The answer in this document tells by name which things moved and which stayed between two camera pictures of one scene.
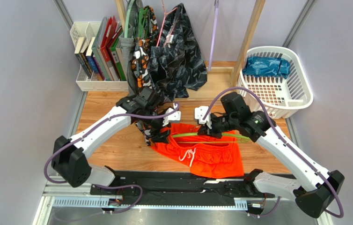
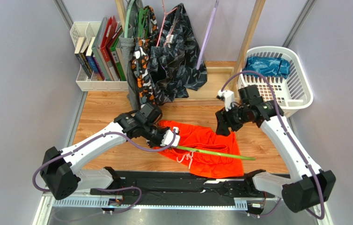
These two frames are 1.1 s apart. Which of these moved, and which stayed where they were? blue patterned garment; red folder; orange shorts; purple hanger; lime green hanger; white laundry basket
Moved: lime green hanger; purple hanger
Stayed: red folder; orange shorts; blue patterned garment; white laundry basket
